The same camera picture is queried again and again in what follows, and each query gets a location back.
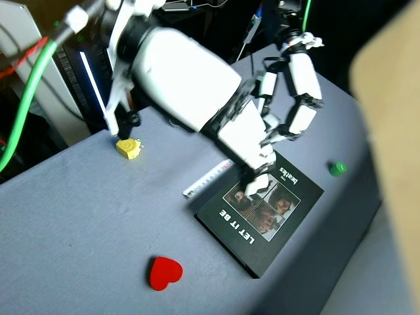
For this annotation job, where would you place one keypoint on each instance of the grey table cloth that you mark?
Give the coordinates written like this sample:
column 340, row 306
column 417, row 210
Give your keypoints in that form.
column 82, row 229

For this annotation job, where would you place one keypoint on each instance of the grey flat device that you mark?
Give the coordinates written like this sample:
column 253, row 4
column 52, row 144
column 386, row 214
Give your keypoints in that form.
column 176, row 7

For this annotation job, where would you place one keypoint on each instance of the red heart block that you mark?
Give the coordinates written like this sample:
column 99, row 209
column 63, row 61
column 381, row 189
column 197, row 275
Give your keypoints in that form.
column 165, row 274

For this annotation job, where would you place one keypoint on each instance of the measuring tape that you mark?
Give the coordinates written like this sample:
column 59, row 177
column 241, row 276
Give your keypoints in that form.
column 206, row 180

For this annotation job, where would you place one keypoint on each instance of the black Beatles album box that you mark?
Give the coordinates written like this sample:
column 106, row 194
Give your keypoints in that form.
column 229, row 236

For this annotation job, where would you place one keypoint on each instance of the beige board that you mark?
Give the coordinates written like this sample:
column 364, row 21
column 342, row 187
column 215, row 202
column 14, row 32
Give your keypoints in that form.
column 393, row 131

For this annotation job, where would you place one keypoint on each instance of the green cylinder block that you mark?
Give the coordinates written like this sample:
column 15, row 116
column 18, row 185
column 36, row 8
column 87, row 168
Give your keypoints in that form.
column 338, row 169

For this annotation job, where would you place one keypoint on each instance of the black tower with light strip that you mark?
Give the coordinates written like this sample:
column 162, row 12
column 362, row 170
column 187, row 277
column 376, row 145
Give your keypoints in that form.
column 72, row 82

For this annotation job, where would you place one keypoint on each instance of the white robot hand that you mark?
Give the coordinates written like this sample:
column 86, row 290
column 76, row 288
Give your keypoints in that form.
column 305, row 75
column 183, row 75

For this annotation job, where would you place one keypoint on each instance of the light grey cabinet panel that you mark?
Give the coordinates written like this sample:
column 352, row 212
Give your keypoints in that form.
column 49, row 92

